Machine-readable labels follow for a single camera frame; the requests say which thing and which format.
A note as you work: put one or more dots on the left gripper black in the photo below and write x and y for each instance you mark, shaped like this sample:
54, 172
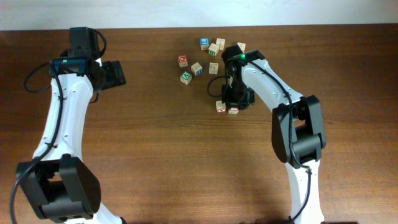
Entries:
114, 76

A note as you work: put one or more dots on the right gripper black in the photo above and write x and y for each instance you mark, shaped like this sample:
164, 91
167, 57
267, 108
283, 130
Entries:
243, 104

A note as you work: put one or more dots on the red number wooden block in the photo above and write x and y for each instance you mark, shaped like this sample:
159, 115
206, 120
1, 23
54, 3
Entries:
233, 110

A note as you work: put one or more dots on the red side wooden block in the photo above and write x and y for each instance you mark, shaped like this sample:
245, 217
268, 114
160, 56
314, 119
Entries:
220, 106

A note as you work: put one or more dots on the plain animal wooden block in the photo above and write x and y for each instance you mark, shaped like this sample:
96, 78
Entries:
213, 68

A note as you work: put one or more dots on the blue side wooden block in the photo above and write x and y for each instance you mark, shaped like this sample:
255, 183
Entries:
197, 69

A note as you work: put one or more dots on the green top wooden block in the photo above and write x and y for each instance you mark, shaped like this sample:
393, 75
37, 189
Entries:
186, 77

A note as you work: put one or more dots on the red top wooden block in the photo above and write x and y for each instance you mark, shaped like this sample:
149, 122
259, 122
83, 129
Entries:
182, 61

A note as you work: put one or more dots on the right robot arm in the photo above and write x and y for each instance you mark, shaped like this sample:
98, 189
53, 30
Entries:
298, 133

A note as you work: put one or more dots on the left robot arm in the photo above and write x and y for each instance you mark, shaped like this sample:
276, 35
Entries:
56, 182

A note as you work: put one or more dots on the far right wooden block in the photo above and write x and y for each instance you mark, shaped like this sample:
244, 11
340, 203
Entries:
242, 46

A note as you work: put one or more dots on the green side wooden block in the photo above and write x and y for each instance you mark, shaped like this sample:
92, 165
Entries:
213, 49

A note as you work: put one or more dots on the plain wooden block top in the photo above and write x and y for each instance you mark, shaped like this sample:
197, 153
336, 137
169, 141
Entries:
220, 43

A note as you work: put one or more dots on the blue top wooden block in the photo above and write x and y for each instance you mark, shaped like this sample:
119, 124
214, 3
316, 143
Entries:
204, 43

